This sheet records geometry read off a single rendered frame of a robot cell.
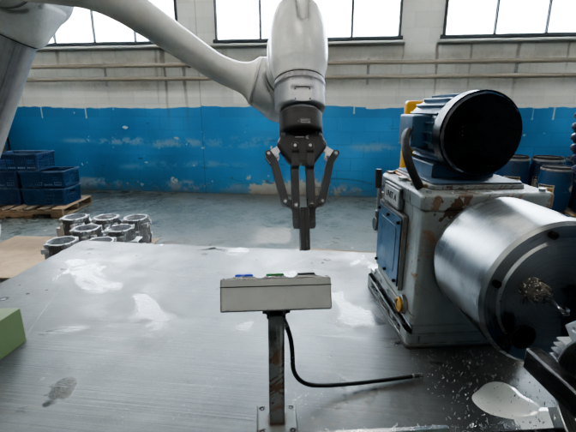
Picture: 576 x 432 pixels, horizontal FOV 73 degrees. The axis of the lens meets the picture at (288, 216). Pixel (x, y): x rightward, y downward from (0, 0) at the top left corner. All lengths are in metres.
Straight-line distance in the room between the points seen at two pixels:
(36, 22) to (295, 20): 0.53
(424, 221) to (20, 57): 0.90
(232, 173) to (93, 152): 2.36
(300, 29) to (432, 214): 0.44
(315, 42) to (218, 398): 0.67
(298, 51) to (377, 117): 5.35
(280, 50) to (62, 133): 6.87
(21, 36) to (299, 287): 0.74
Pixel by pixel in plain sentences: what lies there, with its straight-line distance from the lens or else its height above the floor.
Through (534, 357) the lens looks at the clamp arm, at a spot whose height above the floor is 1.03.
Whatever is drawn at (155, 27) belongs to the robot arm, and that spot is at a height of 1.47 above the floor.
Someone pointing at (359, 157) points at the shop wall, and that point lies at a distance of 6.05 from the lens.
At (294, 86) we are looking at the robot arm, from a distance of 0.67.
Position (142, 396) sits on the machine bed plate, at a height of 0.80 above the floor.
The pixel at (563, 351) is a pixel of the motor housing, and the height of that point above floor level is 1.04.
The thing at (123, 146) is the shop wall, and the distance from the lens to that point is 6.92.
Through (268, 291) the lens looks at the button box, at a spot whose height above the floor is 1.06.
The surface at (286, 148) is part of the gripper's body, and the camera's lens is 0.66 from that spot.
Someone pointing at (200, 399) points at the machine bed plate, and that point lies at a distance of 0.83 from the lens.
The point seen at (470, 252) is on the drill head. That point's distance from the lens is 0.73.
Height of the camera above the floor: 1.33
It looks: 16 degrees down
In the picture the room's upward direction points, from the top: straight up
